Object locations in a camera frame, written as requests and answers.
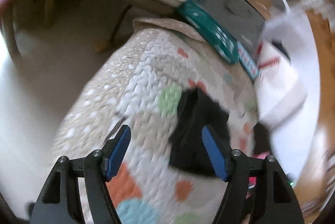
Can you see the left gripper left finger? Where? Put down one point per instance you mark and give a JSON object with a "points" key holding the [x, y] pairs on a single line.
{"points": [[114, 151]]}

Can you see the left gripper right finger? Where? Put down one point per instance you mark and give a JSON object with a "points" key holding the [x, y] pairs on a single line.
{"points": [[219, 153]]}

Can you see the black pants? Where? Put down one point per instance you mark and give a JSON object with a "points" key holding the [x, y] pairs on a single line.
{"points": [[196, 110]]}

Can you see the patterned quilted bedspread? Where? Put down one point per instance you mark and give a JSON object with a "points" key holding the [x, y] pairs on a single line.
{"points": [[140, 85]]}

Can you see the white pillow with red stripes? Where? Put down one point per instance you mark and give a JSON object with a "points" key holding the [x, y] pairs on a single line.
{"points": [[279, 89]]}

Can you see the light blue patterned box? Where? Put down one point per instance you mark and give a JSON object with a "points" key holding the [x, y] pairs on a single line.
{"points": [[247, 62]]}

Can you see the wooden headboard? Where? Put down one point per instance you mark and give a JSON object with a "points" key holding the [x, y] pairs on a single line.
{"points": [[316, 182]]}

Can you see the green cardboard box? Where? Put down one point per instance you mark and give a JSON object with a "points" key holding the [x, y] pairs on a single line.
{"points": [[209, 29]]}

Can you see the grey flat case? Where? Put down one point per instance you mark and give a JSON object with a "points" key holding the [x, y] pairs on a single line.
{"points": [[239, 18]]}

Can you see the wooden chair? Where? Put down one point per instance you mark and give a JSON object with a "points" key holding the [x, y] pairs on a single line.
{"points": [[18, 14]]}

